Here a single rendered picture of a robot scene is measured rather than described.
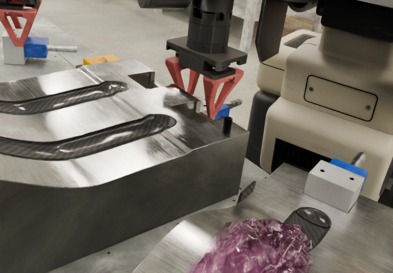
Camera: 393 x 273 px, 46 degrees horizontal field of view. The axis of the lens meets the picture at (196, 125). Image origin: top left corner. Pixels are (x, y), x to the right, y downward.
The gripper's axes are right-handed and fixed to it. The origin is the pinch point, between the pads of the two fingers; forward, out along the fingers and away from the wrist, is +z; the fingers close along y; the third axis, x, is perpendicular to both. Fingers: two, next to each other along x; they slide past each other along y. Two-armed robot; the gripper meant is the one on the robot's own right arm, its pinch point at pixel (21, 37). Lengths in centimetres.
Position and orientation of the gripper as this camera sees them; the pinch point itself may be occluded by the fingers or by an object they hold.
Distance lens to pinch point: 94.3
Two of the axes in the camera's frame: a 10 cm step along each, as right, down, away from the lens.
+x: 9.8, 0.3, 2.0
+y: 1.6, 4.9, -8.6
